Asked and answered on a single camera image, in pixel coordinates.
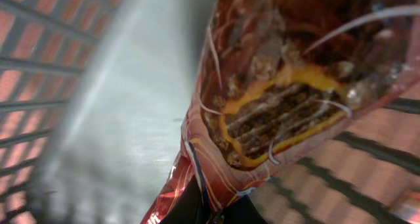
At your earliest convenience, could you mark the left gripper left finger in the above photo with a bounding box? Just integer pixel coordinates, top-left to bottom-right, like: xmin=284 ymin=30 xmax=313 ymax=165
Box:
xmin=159 ymin=177 xmax=205 ymax=224

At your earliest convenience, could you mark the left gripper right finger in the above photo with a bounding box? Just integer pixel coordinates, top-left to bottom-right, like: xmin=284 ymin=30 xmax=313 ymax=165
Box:
xmin=222 ymin=196 xmax=267 ymax=224

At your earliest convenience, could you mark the red chocolate bar wrapper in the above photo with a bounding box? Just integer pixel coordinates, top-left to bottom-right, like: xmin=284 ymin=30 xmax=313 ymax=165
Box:
xmin=142 ymin=0 xmax=419 ymax=223

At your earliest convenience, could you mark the grey plastic mesh basket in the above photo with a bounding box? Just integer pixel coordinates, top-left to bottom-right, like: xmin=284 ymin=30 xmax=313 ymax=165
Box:
xmin=1 ymin=0 xmax=419 ymax=223

